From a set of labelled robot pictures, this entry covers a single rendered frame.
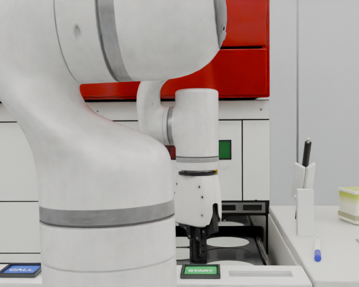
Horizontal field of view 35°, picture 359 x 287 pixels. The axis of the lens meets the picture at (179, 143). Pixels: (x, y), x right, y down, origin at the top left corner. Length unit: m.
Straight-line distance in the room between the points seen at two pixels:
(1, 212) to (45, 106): 1.03
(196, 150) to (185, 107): 0.08
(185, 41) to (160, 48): 0.02
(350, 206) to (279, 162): 1.72
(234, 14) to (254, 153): 0.33
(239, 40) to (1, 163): 0.65
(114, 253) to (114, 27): 0.18
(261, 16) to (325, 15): 1.62
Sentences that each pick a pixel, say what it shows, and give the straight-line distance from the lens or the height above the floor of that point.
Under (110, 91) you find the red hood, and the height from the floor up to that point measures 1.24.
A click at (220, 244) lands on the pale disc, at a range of 1.29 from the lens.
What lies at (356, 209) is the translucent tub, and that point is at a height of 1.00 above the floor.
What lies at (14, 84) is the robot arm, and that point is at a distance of 0.48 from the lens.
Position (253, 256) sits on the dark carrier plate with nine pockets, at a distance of 1.19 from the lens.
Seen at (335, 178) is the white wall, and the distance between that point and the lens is 2.96.
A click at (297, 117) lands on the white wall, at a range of 2.90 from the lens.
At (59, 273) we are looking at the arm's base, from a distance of 0.49.
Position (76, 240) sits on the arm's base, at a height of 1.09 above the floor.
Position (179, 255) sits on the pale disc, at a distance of 1.18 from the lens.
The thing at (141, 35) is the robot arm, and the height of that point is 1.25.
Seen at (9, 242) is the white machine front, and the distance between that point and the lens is 1.51.
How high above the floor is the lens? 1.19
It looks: 3 degrees down
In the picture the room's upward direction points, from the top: 1 degrees counter-clockwise
